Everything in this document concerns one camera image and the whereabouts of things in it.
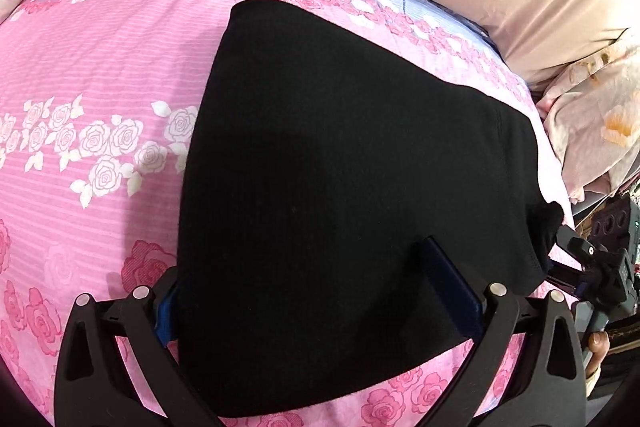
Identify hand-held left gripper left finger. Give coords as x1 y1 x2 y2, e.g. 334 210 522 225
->
54 267 226 427

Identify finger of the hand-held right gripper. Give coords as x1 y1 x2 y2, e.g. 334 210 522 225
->
554 224 597 272
545 273 587 299

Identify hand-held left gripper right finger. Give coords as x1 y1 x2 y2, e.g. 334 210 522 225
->
410 234 588 427

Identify black pants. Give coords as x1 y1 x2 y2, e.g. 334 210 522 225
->
177 0 563 418

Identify person's right hand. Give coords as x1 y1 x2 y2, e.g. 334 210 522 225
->
586 331 610 365

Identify pale floral pillow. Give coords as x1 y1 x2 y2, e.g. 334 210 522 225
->
537 27 640 202

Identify pink rose print bedsheet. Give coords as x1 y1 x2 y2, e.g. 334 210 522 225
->
0 0 576 427

